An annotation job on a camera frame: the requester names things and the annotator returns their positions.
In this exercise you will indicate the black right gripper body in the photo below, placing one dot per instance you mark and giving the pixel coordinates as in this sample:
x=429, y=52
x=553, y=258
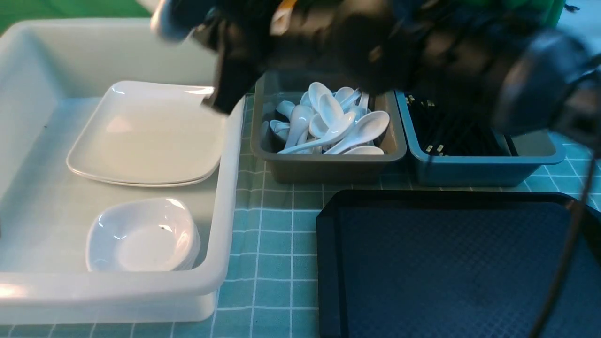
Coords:
x=251, y=37

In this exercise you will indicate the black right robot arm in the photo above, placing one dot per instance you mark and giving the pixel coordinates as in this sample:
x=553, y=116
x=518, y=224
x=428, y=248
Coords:
x=499, y=65

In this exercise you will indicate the pile of white soup spoons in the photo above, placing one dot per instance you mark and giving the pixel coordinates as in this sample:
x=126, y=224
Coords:
x=328, y=122

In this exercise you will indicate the brown plastic spoon bin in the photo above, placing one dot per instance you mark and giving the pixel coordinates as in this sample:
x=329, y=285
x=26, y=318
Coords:
x=276, y=86

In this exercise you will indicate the pile of black chopsticks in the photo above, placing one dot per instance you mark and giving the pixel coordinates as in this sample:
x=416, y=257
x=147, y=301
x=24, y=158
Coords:
x=443, y=134

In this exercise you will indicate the green backdrop cloth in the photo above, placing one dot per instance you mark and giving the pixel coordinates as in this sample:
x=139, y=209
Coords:
x=13, y=11

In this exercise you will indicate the blue-grey plastic chopstick bin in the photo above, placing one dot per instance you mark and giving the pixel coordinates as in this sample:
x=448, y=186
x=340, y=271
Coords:
x=533, y=151

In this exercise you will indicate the black plastic serving tray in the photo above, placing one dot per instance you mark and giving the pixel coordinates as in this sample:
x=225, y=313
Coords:
x=428, y=264

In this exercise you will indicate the stacked white square plates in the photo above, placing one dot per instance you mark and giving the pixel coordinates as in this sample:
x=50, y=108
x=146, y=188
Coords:
x=150, y=134

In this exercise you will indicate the green checked tablecloth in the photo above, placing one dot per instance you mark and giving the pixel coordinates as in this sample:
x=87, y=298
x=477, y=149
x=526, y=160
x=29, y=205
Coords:
x=271, y=286

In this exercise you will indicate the stacked white bowls in tub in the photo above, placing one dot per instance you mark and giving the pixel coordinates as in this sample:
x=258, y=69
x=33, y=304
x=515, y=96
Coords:
x=156, y=234

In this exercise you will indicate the large white plastic tub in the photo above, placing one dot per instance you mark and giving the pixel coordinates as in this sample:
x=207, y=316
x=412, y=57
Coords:
x=53, y=74

